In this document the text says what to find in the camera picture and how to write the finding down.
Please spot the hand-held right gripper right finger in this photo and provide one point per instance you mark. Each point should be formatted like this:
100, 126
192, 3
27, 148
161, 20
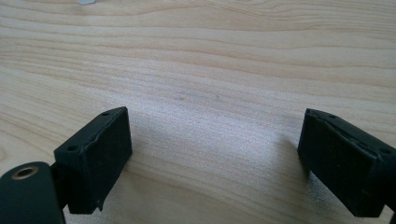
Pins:
345, 161

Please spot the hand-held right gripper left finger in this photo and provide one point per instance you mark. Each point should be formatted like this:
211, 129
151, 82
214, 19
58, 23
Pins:
93, 161

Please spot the small white object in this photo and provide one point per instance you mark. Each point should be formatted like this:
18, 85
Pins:
85, 1

